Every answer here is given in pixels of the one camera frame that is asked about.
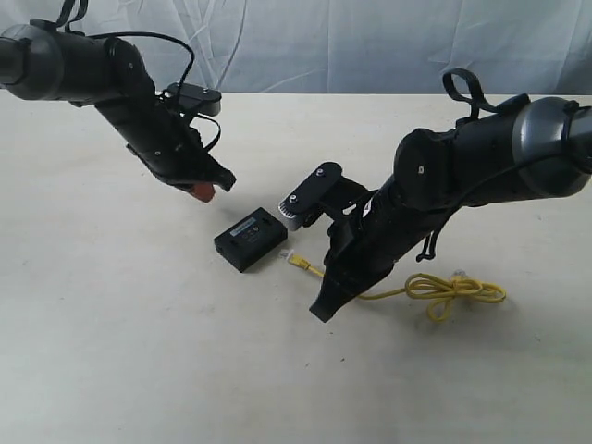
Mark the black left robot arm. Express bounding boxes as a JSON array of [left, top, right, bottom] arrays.
[[1, 1, 236, 203]]

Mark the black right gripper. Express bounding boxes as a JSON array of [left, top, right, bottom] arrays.
[[309, 184, 439, 321]]

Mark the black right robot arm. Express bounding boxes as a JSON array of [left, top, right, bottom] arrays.
[[311, 68, 591, 321]]

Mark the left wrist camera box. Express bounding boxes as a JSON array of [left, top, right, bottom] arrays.
[[164, 83, 222, 117]]

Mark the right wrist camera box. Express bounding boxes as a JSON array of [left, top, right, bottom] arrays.
[[278, 162, 369, 231]]

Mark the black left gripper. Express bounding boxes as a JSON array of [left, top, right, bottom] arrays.
[[95, 87, 236, 203]]

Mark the yellow ethernet cable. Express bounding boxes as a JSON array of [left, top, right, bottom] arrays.
[[278, 249, 507, 323]]

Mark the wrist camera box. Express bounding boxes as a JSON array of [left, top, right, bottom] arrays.
[[278, 162, 369, 231], [164, 83, 222, 117]]

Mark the grey wrinkled backdrop cloth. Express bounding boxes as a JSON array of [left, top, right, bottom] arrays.
[[0, 0, 592, 95]]

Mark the small black adapter box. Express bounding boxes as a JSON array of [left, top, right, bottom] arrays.
[[214, 207, 288, 273]]

